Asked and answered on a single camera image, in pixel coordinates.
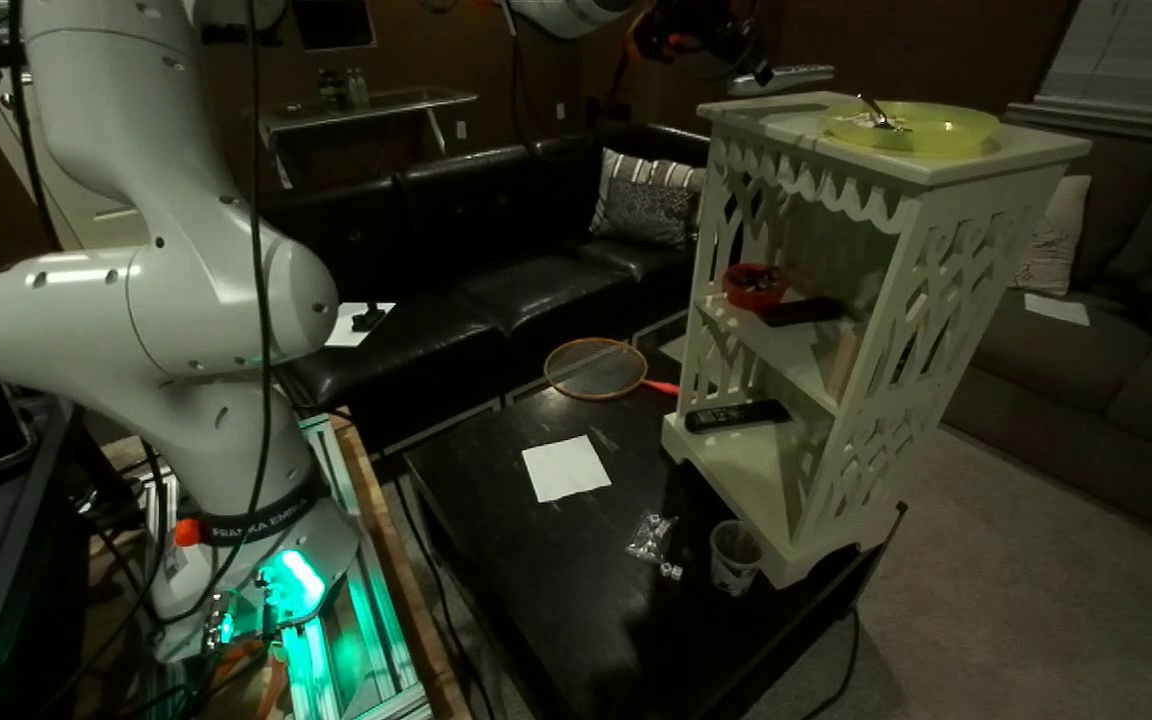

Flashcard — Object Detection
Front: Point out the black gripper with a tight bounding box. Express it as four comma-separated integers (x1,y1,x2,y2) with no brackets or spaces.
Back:
631,0,770,84

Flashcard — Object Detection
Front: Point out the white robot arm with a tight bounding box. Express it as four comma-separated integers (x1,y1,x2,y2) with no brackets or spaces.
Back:
0,0,707,570

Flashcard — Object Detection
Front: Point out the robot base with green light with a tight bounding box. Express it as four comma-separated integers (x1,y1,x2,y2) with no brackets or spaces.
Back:
152,413,473,720

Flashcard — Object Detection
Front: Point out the red bowl on shelf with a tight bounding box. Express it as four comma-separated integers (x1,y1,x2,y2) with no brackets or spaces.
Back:
718,263,786,310

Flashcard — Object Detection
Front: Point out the white lattice shelf unit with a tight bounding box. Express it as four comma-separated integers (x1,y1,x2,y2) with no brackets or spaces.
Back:
660,90,1087,586

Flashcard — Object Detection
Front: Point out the black remote control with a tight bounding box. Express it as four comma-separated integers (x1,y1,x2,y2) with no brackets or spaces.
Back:
683,401,790,431

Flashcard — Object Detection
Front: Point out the patterned throw pillow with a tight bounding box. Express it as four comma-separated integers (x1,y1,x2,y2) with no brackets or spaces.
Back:
589,147,702,242

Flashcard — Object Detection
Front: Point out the yellow-green plate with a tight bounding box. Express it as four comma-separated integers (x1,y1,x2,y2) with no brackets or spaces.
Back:
820,98,1005,161

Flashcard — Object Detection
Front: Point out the black leather couch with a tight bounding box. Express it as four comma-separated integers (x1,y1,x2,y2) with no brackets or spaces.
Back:
263,125,707,448

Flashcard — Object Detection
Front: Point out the orange badminton racket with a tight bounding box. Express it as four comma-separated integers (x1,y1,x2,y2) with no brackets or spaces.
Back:
544,337,680,401

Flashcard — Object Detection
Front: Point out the white paper on sofa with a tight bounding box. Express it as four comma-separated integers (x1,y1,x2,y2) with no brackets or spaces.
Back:
1018,293,1093,327

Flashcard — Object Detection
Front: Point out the white paper sheet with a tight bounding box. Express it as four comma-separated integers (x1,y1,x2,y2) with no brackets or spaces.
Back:
521,437,613,503

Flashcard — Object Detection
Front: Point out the crumpled foil wrapper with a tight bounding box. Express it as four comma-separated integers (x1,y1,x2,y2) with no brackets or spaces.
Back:
624,512,683,581

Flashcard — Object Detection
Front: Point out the small glass cup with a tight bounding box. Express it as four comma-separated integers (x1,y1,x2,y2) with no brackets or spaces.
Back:
707,518,762,596

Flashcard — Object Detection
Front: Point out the dark sofa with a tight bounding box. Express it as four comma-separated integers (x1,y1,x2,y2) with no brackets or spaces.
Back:
947,137,1152,529

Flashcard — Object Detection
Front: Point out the black coffee table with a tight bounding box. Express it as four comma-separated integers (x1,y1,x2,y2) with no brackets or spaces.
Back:
403,390,880,720

